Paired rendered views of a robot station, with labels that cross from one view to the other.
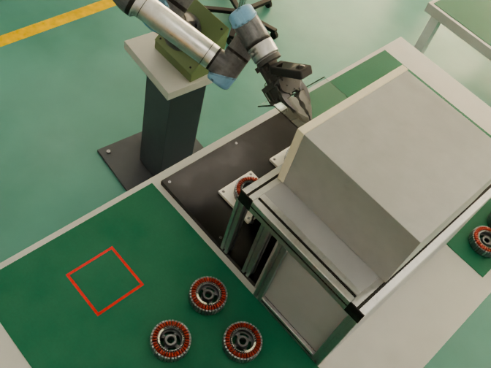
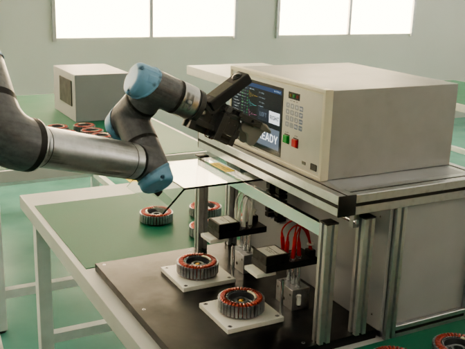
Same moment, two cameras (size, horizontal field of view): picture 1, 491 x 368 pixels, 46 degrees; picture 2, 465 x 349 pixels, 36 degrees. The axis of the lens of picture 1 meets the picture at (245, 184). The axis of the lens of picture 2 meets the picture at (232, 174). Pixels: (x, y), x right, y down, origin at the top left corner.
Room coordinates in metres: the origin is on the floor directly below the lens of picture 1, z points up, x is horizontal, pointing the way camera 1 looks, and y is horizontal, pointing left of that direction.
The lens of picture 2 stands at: (0.40, 1.34, 1.55)
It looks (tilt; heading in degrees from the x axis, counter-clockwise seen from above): 16 degrees down; 299
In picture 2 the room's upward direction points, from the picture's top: 2 degrees clockwise
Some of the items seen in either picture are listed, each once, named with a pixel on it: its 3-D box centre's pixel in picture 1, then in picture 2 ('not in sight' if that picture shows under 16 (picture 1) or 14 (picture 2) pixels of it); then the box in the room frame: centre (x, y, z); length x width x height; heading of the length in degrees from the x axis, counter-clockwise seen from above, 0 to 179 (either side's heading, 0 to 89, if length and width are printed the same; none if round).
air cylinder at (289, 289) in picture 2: not in sight; (292, 293); (1.06, -0.15, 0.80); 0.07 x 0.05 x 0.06; 148
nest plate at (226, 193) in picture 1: (249, 196); (241, 311); (1.13, -0.03, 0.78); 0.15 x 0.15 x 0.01; 58
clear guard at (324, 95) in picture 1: (320, 117); (202, 182); (1.33, -0.16, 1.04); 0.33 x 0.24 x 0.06; 58
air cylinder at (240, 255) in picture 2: not in sight; (244, 258); (1.26, -0.28, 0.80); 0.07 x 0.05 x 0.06; 148
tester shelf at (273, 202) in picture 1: (378, 190); (329, 159); (1.06, -0.36, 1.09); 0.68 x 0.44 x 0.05; 148
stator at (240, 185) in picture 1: (250, 192); (241, 302); (1.13, -0.03, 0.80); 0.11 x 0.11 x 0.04
